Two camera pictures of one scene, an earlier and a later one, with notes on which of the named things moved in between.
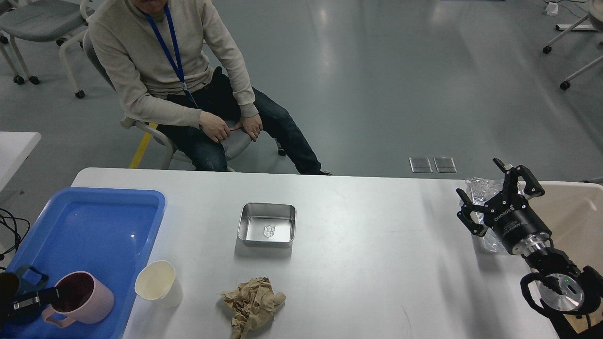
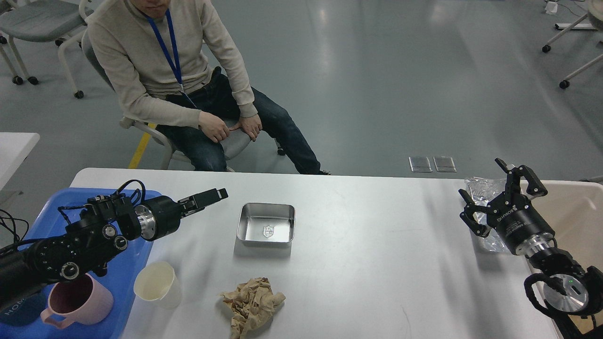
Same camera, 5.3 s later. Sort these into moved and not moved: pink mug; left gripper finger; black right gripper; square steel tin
Moved: left gripper finger
Not moved: square steel tin; black right gripper; pink mug
